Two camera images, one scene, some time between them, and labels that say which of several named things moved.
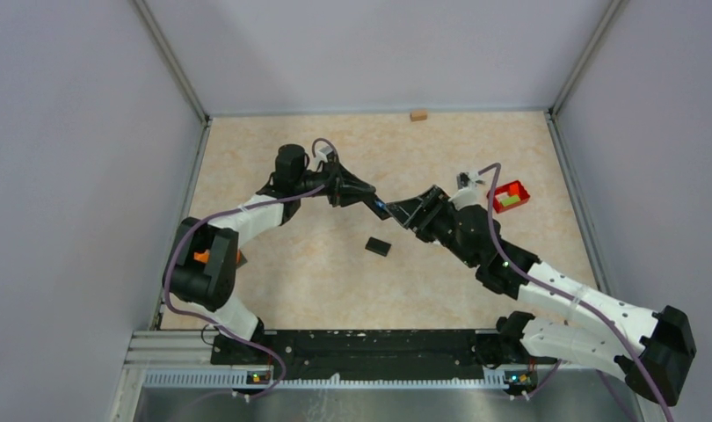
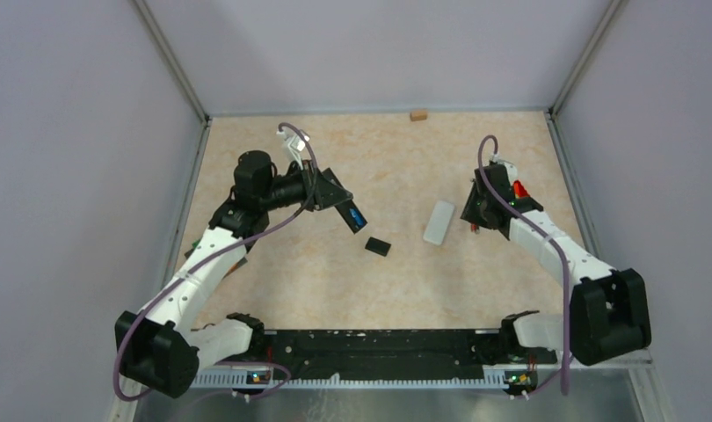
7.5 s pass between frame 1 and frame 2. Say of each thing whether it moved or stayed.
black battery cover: stayed
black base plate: stayed
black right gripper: moved
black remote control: moved
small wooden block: stayed
